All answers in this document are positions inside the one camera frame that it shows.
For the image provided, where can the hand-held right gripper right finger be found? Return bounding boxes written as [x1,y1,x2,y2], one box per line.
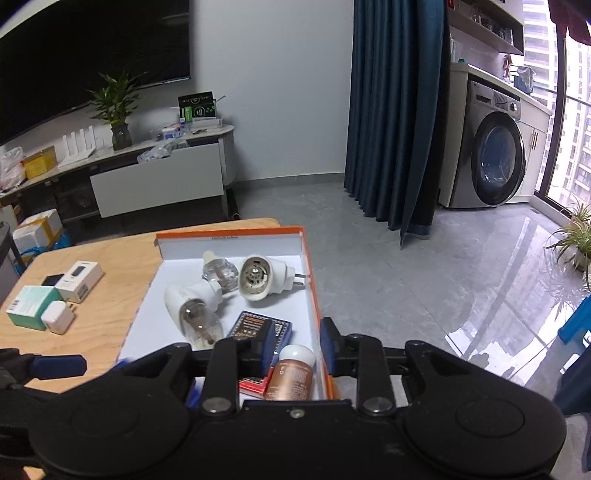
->
[320,318,468,415]

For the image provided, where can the red hanging cloth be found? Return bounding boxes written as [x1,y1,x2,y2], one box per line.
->
[549,0,591,45]

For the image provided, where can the clear liquid refill bottle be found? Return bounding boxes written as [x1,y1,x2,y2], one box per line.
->
[201,250,239,292]

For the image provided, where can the blue plastic stool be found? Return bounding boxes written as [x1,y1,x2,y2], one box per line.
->
[555,295,591,417]

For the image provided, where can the black wall television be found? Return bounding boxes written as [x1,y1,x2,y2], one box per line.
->
[0,0,191,147]

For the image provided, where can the white television cabinet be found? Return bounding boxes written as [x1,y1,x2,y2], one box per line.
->
[0,124,237,232]

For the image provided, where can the clear plastic packets pile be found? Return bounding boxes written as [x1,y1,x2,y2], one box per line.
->
[137,140,188,163]

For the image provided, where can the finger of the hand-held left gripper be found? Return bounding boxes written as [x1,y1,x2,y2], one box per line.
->
[28,353,88,382]

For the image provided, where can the potted green plant glass vase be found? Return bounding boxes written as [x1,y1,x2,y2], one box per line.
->
[87,71,149,151]

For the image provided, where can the orange and white box tray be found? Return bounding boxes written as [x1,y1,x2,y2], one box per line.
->
[117,226,343,403]

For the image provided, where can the rose gold bottle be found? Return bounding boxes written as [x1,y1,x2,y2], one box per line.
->
[263,344,317,402]

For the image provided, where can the white charger box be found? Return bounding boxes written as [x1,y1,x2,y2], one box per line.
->
[54,260,103,304]

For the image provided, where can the dark blue box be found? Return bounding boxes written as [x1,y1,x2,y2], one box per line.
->
[117,354,205,410]

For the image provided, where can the dark blue curtain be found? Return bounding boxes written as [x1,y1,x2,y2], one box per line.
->
[344,0,452,246]

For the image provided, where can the silver washing machine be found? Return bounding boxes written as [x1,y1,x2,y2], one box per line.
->
[450,80,527,209]

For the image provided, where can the black and green box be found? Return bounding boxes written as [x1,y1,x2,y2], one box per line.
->
[178,89,218,124]

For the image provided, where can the teal and white box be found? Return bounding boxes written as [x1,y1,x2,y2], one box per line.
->
[6,285,64,332]

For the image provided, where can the white router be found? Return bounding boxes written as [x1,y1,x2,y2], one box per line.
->
[59,128,96,166]

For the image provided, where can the white plastic bag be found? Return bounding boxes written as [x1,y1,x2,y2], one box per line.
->
[0,146,27,192]

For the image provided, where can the white charger cube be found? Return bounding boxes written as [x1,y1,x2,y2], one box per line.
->
[40,300,76,336]

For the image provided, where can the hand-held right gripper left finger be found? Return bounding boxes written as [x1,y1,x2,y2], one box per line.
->
[115,322,276,413]

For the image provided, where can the colourful card box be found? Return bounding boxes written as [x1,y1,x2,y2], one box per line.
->
[226,310,295,396]

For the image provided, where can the white plug-in device with brown bottle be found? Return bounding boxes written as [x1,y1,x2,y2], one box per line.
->
[163,281,223,350]

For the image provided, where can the wall shelf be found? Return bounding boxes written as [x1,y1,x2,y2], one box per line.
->
[449,0,526,56]

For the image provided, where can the yellow box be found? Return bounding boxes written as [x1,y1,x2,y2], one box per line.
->
[23,146,59,180]

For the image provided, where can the white laundry counter cabinet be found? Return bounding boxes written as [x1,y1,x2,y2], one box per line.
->
[438,62,555,209]

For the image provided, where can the potted spider plant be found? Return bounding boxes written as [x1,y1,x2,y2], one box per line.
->
[544,198,591,292]

